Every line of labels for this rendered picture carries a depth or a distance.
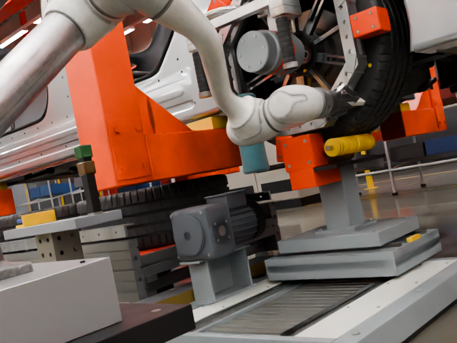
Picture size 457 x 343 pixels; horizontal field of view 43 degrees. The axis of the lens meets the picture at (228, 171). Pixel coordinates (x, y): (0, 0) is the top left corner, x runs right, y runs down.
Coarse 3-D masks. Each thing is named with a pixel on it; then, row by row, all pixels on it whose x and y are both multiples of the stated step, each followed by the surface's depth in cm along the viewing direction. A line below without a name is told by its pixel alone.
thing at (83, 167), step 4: (80, 164) 172; (84, 164) 171; (88, 164) 172; (92, 164) 173; (80, 168) 172; (84, 168) 171; (88, 168) 172; (92, 168) 173; (80, 172) 173; (84, 172) 171; (88, 172) 172; (92, 172) 173
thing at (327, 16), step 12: (324, 12) 201; (300, 24) 208; (324, 24) 201; (336, 24) 198; (336, 36) 199; (324, 48) 198; (336, 48) 199; (336, 60) 200; (324, 72) 204; (336, 72) 201; (312, 84) 207
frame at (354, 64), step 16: (240, 0) 198; (336, 0) 174; (352, 0) 176; (224, 32) 204; (224, 48) 206; (352, 48) 173; (352, 64) 173; (336, 80) 178; (352, 80) 179; (304, 128) 188; (320, 128) 186
